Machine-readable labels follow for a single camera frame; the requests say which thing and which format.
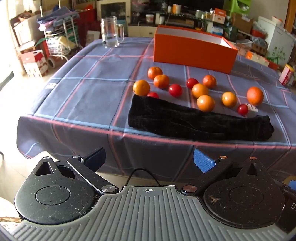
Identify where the black knitted cloth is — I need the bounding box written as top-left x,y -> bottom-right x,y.
128,95 -> 275,142

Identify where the brown cardboard box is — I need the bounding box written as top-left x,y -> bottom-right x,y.
231,13 -> 253,34

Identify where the orange and white packet box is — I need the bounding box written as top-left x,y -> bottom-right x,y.
211,8 -> 227,24

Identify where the orange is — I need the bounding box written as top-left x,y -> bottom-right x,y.
197,95 -> 216,113
133,80 -> 151,96
221,91 -> 238,108
246,86 -> 264,106
203,75 -> 217,89
147,66 -> 163,80
153,74 -> 170,89
192,83 -> 209,99

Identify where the white plastic basket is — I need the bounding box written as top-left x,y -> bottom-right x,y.
236,39 -> 253,50

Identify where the pile of folded clothes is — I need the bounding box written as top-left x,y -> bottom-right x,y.
37,10 -> 79,30

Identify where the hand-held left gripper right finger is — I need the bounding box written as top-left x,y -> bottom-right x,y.
180,148 -> 269,197

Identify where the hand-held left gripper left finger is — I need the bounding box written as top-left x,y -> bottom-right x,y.
35,147 -> 119,195

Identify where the white glass-door cabinet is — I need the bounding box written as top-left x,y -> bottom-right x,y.
96,0 -> 131,26

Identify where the orange cardboard box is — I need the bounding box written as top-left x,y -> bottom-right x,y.
153,25 -> 238,75

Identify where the red and yellow canister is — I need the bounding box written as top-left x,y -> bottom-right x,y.
279,64 -> 295,87

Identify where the white wire trolley rack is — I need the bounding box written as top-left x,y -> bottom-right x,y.
44,16 -> 81,63

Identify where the plaid blue tablecloth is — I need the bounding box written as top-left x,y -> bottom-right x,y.
16,36 -> 296,183

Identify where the green plastic stool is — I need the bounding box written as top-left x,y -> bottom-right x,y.
230,0 -> 251,13

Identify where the large cardboard box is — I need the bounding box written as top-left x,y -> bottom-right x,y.
13,14 -> 44,45

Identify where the clear glass mug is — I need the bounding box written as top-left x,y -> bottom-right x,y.
100,17 -> 125,48

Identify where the red and white carton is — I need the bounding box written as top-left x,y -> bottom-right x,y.
20,50 -> 49,78

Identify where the white fridge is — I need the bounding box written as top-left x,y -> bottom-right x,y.
257,16 -> 295,64

